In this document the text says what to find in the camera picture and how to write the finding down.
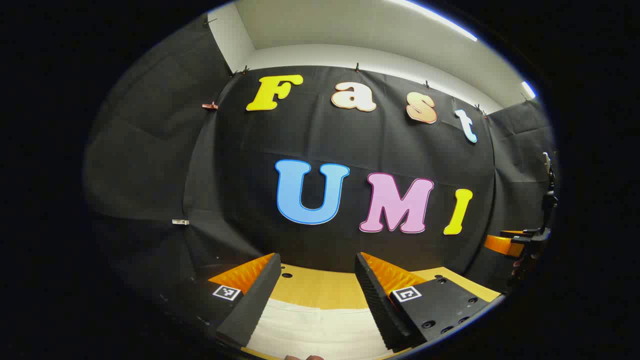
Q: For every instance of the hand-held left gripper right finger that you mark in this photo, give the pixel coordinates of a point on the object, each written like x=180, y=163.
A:
x=380, y=310

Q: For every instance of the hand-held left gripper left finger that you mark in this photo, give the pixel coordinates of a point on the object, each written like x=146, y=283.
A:
x=257, y=300

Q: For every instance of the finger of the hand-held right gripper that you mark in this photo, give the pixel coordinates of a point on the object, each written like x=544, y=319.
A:
x=500, y=245

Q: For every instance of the white jeans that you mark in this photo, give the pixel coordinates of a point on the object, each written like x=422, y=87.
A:
x=320, y=330

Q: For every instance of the white clip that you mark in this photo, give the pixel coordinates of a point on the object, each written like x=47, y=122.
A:
x=180, y=222

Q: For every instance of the black backdrop cloth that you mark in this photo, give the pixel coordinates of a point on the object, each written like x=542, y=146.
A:
x=225, y=165

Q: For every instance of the copper clip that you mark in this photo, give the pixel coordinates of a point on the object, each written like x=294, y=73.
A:
x=210, y=105

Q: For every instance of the row of small dark clips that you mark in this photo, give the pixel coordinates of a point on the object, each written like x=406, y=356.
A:
x=357, y=66

